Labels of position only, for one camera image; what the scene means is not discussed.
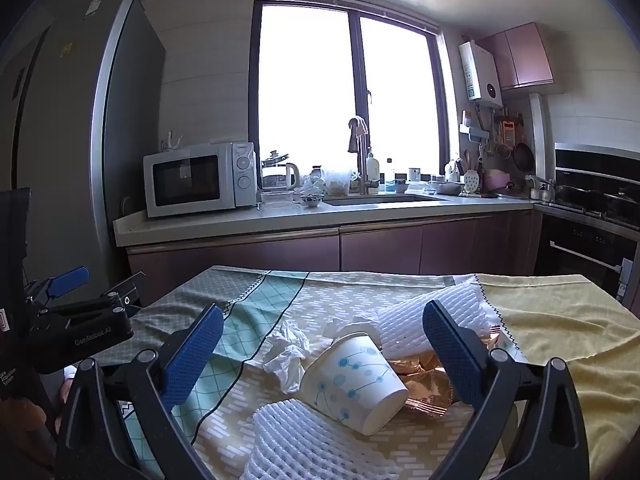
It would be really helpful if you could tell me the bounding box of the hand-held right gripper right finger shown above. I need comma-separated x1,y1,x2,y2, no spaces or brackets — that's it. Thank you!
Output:
422,300,591,480

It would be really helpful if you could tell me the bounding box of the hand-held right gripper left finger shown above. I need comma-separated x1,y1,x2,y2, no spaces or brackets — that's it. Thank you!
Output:
55,304,224,480

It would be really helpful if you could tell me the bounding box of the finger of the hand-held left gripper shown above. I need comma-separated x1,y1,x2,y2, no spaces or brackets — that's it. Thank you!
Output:
47,271,147,322
22,266,92,316

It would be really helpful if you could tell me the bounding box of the gold foil wrapper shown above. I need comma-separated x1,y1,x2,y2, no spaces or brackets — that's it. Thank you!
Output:
385,325,501,411

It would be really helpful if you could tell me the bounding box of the white foam net sleeve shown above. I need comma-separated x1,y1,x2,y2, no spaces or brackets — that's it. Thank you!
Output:
375,285,493,356
240,399,401,480

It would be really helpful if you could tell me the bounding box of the white tissue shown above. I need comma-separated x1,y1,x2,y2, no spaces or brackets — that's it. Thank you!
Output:
262,320,311,395
322,315,381,346

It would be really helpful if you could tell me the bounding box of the paper cup with blue dots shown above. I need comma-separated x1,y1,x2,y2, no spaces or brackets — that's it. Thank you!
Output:
299,332,410,436

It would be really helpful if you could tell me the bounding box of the patterned tablecloth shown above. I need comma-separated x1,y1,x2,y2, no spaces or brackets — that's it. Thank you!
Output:
115,266,531,480

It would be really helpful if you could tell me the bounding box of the yellow towel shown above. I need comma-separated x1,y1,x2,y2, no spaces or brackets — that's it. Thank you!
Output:
475,274,640,480

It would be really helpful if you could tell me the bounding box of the white microwave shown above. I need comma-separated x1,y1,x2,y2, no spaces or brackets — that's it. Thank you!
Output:
143,141,258,219

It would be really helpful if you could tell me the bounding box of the grey refrigerator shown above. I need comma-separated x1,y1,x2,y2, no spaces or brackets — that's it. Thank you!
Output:
0,0,166,311

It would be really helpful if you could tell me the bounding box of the pink kitchen counter cabinet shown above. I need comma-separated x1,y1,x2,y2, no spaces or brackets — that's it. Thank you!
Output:
112,195,541,306

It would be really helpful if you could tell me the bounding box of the black built-in oven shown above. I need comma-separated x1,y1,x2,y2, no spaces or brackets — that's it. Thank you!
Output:
532,210,640,311

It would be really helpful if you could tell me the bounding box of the steel sink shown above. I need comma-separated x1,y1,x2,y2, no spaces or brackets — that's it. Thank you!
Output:
322,192,451,207

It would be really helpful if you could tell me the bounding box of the clear plastic container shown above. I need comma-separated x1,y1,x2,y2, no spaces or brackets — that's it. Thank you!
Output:
260,190,296,208

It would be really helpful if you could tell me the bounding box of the pink basin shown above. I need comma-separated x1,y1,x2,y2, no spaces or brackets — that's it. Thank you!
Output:
482,170,511,193

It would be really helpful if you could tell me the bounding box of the glass kettle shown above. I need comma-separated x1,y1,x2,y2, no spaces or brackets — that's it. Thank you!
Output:
260,150,301,193

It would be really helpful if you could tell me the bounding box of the small steel faucet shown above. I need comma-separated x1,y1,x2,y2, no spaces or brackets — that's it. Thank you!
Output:
525,175,556,201

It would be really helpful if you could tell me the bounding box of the white soap bottle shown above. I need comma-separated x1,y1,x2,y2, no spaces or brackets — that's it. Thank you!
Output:
365,147,381,186

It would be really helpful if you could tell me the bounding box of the clear plastic tub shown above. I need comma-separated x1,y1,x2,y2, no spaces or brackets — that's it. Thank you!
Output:
320,165,351,196

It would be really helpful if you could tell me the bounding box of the black frying pan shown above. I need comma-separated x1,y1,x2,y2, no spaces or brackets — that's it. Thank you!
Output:
512,142,535,173

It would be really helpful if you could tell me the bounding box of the black cooktop with hood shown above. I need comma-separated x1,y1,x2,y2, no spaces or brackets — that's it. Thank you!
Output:
550,142,640,233

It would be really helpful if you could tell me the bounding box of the cloth hanging on faucet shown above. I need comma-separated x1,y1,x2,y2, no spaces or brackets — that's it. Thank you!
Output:
348,116,369,153

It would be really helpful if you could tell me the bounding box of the dark framed window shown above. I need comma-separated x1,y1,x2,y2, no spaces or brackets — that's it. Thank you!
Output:
250,0,451,196

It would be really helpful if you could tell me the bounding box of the white water heater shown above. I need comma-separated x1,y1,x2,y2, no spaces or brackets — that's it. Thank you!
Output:
459,40,504,108

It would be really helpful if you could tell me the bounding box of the white wall shelf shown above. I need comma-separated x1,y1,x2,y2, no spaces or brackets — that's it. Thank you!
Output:
459,110,491,141

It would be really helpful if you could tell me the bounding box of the pink wall cabinet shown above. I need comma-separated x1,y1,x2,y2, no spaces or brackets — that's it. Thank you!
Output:
475,22,555,91

